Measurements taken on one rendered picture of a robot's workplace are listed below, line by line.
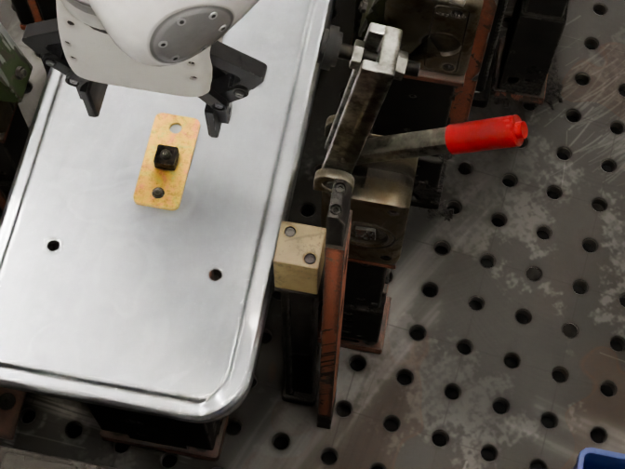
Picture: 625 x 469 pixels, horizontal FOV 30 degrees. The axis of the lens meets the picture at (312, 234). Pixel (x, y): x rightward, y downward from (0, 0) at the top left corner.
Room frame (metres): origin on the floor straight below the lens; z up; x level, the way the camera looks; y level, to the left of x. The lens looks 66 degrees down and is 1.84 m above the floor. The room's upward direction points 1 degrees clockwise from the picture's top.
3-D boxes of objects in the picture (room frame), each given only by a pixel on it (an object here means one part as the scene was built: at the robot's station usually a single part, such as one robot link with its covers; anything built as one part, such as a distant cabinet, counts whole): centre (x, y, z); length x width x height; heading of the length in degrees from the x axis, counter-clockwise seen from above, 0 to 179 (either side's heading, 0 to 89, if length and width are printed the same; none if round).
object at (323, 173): (0.39, -0.02, 1.06); 0.03 x 0.01 x 0.03; 80
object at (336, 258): (0.31, -0.02, 0.95); 0.03 x 0.01 x 0.50; 170
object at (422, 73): (0.57, -0.10, 0.88); 0.11 x 0.09 x 0.37; 80
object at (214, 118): (0.42, 0.06, 1.11); 0.03 x 0.03 x 0.07; 80
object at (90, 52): (0.43, 0.12, 1.20); 0.10 x 0.07 x 0.11; 80
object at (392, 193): (0.41, -0.04, 0.88); 0.07 x 0.06 x 0.35; 80
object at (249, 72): (0.43, 0.07, 1.16); 0.08 x 0.01 x 0.06; 80
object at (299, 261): (0.33, 0.01, 0.88); 0.04 x 0.04 x 0.36; 80
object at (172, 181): (0.43, 0.12, 1.01); 0.08 x 0.04 x 0.01; 170
